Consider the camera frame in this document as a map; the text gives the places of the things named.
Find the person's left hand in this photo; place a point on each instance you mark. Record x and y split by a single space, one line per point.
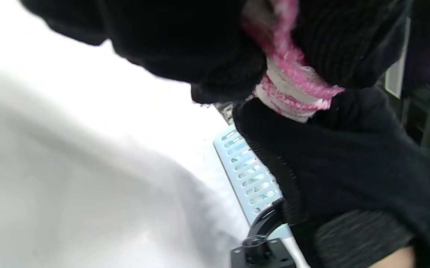
163 37

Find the person's right hand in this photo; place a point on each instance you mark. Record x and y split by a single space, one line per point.
349 167

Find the pink-trimmed white dish cloth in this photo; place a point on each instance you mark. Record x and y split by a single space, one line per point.
289 85

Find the person's right forearm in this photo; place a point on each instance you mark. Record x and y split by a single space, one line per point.
393 260

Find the light blue plastic basket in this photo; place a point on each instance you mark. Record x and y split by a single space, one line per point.
224 143

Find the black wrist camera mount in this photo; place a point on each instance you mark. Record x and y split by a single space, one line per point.
263 255

